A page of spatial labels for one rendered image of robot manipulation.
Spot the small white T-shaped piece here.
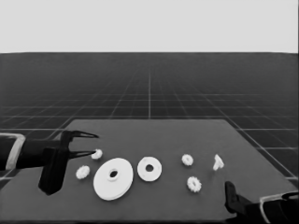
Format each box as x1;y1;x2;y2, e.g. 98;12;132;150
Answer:
212;153;225;172

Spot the small white toothed gear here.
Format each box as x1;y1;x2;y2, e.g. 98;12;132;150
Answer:
75;164;92;180
186;175;203;193
91;148;104;161
181;153;194;167

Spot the white round carrier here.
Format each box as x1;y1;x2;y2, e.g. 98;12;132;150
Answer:
136;156;163;182

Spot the large thick white disc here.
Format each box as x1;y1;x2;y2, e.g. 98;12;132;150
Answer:
93;157;135;202

